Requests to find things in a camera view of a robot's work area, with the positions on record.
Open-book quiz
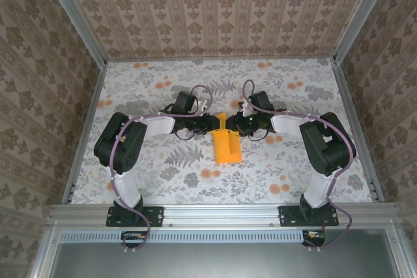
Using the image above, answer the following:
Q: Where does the orange plastic object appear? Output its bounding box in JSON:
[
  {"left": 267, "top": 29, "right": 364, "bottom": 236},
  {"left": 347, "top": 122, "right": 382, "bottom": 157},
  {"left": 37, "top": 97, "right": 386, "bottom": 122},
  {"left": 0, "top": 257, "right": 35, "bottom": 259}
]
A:
[{"left": 212, "top": 112, "right": 244, "bottom": 165}]

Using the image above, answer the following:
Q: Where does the floral patterned table cover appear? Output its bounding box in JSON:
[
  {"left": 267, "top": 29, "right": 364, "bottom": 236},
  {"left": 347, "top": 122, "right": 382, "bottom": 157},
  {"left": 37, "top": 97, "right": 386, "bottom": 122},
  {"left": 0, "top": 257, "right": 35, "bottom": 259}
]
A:
[{"left": 69, "top": 57, "right": 376, "bottom": 206}]

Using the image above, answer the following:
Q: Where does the grey metal panel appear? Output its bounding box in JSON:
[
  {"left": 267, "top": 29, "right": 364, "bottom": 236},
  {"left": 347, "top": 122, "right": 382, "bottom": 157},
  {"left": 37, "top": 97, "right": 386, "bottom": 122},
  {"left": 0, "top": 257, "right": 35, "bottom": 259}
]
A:
[{"left": 28, "top": 227, "right": 417, "bottom": 278}]

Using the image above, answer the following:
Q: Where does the right gripper thin black cable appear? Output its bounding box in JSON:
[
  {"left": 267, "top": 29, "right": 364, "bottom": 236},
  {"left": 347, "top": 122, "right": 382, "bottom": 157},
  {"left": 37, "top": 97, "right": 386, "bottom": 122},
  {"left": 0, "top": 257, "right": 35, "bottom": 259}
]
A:
[{"left": 246, "top": 129, "right": 272, "bottom": 144}]

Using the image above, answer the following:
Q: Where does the gripper thin black cable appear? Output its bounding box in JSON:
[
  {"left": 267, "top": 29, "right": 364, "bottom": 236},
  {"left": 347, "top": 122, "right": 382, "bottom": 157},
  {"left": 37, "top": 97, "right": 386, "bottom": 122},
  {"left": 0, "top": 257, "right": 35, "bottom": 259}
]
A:
[
  {"left": 174, "top": 128, "right": 205, "bottom": 143},
  {"left": 246, "top": 129, "right": 272, "bottom": 144}
]

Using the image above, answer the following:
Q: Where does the left gripper thin black cable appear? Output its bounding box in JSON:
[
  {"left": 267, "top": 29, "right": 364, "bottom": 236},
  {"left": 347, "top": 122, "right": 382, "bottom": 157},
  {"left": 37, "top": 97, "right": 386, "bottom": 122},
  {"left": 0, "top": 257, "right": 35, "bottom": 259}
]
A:
[{"left": 174, "top": 128, "right": 205, "bottom": 143}]

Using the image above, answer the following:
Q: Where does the short aluminium table edge rail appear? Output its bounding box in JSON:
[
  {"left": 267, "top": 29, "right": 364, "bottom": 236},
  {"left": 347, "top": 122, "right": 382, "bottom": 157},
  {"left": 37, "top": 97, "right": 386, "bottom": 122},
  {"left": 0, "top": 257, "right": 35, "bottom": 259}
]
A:
[{"left": 105, "top": 57, "right": 337, "bottom": 63}]

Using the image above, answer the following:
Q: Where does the wide aluminium mounting rail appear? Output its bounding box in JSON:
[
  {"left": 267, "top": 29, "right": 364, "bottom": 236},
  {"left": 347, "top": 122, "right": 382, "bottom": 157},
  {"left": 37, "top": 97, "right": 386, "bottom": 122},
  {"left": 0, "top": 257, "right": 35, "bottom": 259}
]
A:
[{"left": 46, "top": 202, "right": 403, "bottom": 229}]

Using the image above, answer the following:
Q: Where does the aluminium table side rail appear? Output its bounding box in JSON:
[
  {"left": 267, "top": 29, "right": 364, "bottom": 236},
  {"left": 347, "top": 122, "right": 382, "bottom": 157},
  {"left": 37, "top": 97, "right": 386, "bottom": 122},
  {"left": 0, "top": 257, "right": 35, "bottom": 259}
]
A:
[
  {"left": 330, "top": 59, "right": 387, "bottom": 204},
  {"left": 61, "top": 61, "right": 109, "bottom": 206}
]

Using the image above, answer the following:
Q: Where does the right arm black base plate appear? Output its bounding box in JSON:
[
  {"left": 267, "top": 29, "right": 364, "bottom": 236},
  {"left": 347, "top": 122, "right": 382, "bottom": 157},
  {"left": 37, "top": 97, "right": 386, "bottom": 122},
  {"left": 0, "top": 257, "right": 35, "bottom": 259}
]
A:
[{"left": 278, "top": 205, "right": 340, "bottom": 228}]

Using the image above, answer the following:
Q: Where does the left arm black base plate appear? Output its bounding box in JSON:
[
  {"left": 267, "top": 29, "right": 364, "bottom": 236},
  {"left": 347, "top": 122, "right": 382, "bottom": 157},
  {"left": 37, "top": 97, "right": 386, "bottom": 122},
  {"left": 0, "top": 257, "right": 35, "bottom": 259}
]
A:
[{"left": 106, "top": 205, "right": 164, "bottom": 228}]

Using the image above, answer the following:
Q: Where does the grey slotted cable duct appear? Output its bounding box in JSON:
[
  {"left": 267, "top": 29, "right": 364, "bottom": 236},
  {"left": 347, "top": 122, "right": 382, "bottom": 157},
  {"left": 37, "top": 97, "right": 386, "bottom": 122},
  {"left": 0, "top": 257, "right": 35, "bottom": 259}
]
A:
[{"left": 59, "top": 229, "right": 308, "bottom": 244}]

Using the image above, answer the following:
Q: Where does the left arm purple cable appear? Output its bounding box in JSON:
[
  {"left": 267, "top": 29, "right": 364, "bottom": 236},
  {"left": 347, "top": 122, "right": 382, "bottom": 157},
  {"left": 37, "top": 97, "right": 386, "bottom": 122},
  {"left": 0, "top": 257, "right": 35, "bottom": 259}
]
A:
[{"left": 109, "top": 85, "right": 213, "bottom": 255}]

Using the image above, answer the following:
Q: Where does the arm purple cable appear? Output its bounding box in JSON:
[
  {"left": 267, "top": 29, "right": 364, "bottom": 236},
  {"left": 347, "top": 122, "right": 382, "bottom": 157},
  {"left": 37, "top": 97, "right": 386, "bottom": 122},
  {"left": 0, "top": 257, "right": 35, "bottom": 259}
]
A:
[
  {"left": 242, "top": 79, "right": 356, "bottom": 253},
  {"left": 109, "top": 85, "right": 213, "bottom": 255}
]

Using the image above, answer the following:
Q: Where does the black cable port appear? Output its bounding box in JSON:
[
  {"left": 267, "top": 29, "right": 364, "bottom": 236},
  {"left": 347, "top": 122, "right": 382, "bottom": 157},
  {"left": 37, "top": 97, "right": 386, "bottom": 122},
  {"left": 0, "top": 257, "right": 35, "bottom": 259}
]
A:
[
  {"left": 121, "top": 230, "right": 149, "bottom": 249},
  {"left": 300, "top": 229, "right": 328, "bottom": 248}
]

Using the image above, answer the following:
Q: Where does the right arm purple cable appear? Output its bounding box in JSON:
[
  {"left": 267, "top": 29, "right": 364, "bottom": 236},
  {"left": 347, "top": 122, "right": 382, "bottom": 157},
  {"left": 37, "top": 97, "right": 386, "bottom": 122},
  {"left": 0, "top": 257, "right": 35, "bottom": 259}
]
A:
[{"left": 242, "top": 79, "right": 356, "bottom": 253}]

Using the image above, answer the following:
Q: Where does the aluminium frame post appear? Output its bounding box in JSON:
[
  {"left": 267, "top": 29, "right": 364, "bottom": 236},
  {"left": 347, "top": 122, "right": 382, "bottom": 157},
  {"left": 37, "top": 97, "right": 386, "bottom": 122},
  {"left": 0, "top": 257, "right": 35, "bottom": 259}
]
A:
[
  {"left": 38, "top": 0, "right": 109, "bottom": 66},
  {"left": 333, "top": 0, "right": 397, "bottom": 64}
]

